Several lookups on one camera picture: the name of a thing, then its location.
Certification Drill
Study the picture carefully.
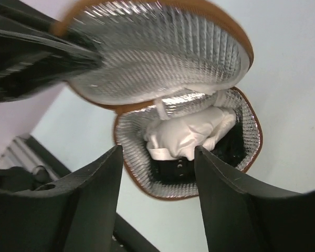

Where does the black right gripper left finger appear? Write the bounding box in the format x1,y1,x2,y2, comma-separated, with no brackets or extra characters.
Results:
0,145,123,251

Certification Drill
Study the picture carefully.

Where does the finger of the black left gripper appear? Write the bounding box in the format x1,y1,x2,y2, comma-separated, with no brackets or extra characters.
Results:
0,1,103,103

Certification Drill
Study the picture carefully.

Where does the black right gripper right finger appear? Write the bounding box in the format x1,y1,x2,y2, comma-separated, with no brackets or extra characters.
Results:
195,146,315,251

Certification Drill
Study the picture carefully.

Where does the black garment from bag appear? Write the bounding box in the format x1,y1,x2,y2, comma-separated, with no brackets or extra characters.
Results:
149,123,246,184

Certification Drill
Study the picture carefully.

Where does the white bra from bag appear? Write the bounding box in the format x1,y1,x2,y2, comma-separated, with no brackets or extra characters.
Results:
144,106,236,161

